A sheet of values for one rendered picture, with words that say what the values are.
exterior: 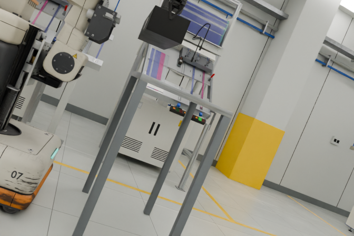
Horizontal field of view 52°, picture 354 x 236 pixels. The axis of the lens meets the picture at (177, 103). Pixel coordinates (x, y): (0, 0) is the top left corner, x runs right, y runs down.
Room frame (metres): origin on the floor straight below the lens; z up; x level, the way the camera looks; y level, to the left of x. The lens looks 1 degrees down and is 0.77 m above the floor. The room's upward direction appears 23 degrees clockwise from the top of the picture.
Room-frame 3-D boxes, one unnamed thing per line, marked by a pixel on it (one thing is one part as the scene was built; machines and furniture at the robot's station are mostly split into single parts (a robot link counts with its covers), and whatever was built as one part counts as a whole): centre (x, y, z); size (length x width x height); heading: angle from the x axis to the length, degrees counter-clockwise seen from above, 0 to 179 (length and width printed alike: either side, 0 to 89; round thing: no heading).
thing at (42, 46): (1.87, 0.65, 0.65); 0.28 x 0.27 x 0.25; 11
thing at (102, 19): (1.83, 0.51, 0.97); 0.28 x 0.16 x 0.22; 11
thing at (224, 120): (1.93, 0.04, 0.40); 0.70 x 0.45 x 0.80; 12
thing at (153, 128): (3.57, 0.13, 0.65); 1.01 x 0.73 x 1.29; 16
